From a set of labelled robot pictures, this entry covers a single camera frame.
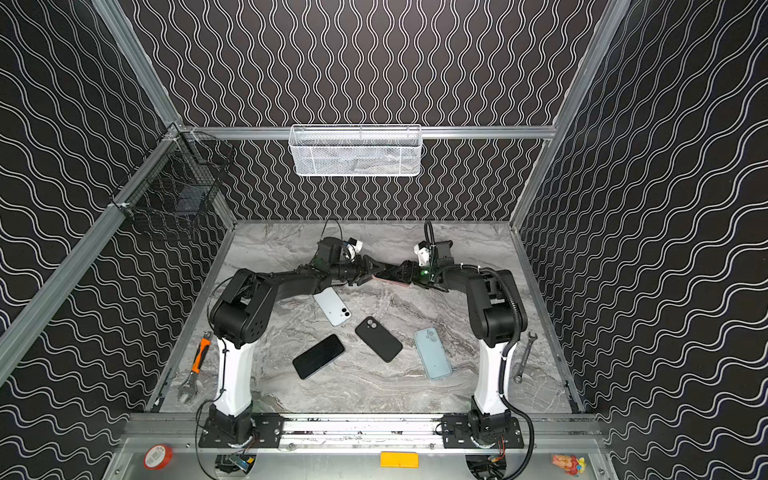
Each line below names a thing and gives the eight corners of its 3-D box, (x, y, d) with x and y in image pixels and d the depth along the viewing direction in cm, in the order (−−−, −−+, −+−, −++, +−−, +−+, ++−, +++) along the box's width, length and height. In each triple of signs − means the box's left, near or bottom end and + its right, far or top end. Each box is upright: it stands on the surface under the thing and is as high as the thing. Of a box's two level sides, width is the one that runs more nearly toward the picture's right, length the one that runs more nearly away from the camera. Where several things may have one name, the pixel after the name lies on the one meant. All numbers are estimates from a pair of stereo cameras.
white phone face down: (334, 328, 94) (333, 325, 93) (314, 299, 102) (313, 295, 100) (353, 317, 97) (352, 313, 95) (332, 289, 104) (331, 285, 102)
